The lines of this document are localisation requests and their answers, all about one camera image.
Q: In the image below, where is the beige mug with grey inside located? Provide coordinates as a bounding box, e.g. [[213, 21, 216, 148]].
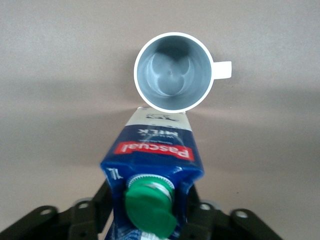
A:
[[133, 31, 233, 114]]

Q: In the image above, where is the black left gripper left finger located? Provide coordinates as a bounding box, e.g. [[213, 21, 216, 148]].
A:
[[0, 180, 114, 240]]

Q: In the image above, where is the blue white milk carton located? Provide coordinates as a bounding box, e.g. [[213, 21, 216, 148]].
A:
[[99, 106, 205, 240]]

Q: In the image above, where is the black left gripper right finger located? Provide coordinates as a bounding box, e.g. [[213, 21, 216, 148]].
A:
[[179, 186, 285, 240]]

